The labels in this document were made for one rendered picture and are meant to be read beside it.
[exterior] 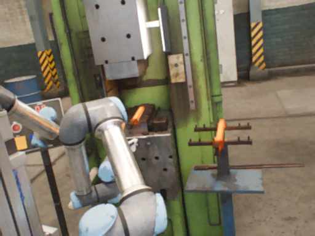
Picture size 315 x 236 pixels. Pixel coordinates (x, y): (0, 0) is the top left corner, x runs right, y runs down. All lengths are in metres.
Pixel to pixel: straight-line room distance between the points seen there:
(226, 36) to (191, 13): 5.16
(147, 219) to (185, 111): 1.18
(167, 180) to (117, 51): 0.84
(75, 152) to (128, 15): 0.92
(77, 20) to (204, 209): 1.52
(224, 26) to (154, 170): 5.41
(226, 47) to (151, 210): 6.31
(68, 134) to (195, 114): 1.07
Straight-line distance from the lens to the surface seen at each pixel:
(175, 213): 2.17
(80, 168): 1.31
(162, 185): 2.06
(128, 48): 1.89
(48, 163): 2.15
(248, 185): 1.75
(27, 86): 6.43
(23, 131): 2.01
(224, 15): 7.11
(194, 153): 2.17
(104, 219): 0.97
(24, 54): 9.47
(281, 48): 7.86
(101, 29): 1.92
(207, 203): 2.35
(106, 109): 1.18
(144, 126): 1.97
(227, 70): 7.21
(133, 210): 1.00
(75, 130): 1.18
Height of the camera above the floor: 1.56
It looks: 16 degrees down
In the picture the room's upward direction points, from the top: 8 degrees counter-clockwise
